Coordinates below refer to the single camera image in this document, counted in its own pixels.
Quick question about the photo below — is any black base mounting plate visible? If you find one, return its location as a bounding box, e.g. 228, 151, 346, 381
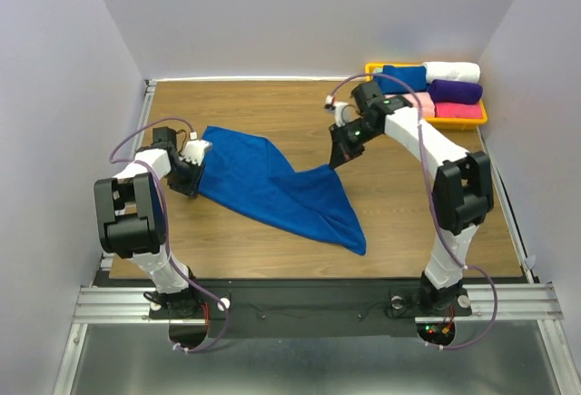
143, 278, 472, 341

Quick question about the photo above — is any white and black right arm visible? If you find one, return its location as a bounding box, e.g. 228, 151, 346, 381
324, 81, 494, 313

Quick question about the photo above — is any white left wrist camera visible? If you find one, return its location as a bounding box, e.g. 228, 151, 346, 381
181, 139, 212, 165

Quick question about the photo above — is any rolled light pink towel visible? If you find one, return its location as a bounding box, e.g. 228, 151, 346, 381
403, 92, 436, 118

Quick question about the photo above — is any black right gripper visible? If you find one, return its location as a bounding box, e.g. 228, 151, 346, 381
329, 118, 380, 170

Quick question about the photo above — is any rolled hot pink towel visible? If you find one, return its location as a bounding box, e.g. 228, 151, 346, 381
435, 102, 483, 120

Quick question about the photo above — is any rolled purple towel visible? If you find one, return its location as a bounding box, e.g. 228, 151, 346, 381
428, 79, 483, 104

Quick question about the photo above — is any blue microfibre towel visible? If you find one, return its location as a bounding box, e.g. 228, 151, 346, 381
374, 65, 428, 94

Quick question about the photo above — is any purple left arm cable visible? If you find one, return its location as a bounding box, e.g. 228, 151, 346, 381
109, 116, 232, 354

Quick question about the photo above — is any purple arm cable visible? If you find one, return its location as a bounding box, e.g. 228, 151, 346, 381
109, 116, 232, 354
326, 72, 498, 351

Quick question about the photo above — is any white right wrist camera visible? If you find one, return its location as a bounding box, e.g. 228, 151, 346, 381
324, 95, 350, 127

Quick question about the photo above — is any yellow plastic tray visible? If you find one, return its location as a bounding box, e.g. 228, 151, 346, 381
365, 63, 487, 131

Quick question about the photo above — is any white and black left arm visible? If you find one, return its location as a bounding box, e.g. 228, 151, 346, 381
94, 127, 212, 319

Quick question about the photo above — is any aluminium table frame rail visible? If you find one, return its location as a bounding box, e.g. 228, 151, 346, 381
52, 79, 581, 395

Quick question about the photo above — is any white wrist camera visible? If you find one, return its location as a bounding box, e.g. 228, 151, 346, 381
181, 139, 212, 165
324, 95, 350, 127

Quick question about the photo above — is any rolled white towel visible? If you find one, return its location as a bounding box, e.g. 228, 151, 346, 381
422, 61, 481, 84

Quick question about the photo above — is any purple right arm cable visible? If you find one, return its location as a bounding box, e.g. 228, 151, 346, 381
326, 72, 498, 351

